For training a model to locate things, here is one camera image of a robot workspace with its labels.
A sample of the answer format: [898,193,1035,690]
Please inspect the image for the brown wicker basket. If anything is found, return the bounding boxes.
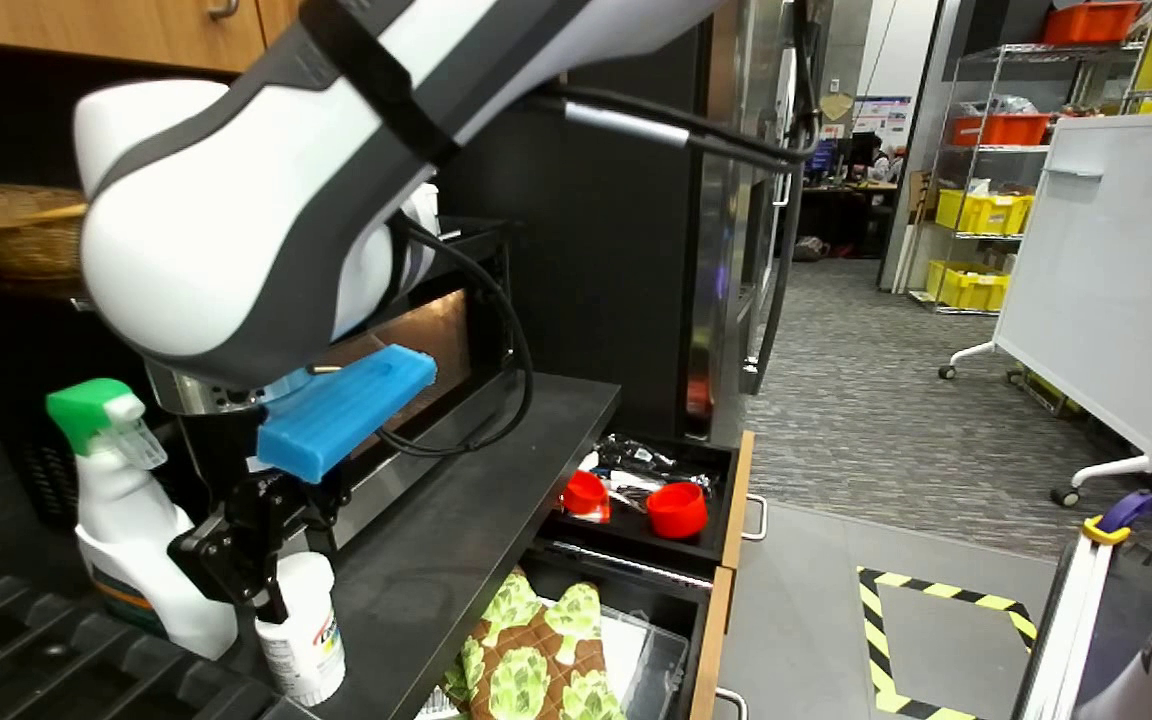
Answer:
[0,181,95,286]

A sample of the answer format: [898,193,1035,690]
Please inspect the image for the white rolling whiteboard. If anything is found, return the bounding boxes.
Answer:
[936,106,1152,519]

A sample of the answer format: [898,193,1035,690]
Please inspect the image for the wooden upper cabinets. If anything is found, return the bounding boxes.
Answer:
[0,0,327,76]

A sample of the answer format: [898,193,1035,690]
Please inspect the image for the yellow storage bins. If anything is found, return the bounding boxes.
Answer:
[923,184,1041,318]

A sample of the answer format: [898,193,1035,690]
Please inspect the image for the white pole purple clamp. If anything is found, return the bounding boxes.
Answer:
[1011,485,1152,720]

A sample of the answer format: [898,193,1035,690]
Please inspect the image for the metal shelf rack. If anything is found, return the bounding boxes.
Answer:
[885,0,1152,318]

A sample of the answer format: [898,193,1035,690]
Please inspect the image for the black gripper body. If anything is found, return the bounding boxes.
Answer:
[199,454,342,535]

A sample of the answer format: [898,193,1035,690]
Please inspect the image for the red plastic cup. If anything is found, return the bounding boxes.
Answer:
[558,466,618,528]
[642,474,718,544]

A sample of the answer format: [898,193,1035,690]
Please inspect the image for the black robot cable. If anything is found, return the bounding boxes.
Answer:
[373,212,540,464]

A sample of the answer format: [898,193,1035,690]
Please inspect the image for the white round bottle lid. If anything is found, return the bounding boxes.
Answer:
[272,548,342,580]

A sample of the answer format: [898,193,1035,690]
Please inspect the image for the small white cup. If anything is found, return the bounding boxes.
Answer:
[253,548,348,709]

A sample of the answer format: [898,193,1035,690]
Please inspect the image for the wooden drawer with oven mitt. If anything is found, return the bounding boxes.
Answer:
[436,539,743,720]

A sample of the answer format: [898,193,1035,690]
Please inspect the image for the white spray bottle green nozzle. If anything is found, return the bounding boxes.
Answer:
[46,375,243,665]

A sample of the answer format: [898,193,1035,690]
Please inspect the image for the silver packet in drawer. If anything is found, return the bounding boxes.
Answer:
[598,440,678,508]

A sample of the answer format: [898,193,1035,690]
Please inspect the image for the stainless steel microwave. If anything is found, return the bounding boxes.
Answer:
[134,215,527,564]

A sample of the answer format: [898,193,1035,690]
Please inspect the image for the green brown quilted oven mitt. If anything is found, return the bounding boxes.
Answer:
[449,564,628,720]

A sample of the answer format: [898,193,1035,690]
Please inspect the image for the stainless steel refrigerator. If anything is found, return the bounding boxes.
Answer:
[441,0,811,449]

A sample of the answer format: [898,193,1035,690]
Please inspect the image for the red storage bin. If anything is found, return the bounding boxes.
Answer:
[943,110,1055,151]
[1035,0,1147,51]

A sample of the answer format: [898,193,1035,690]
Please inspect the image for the black gas stove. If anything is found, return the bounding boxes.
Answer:
[0,535,280,720]

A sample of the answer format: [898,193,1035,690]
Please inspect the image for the wooden drawer with utensils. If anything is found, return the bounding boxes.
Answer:
[531,422,761,580]

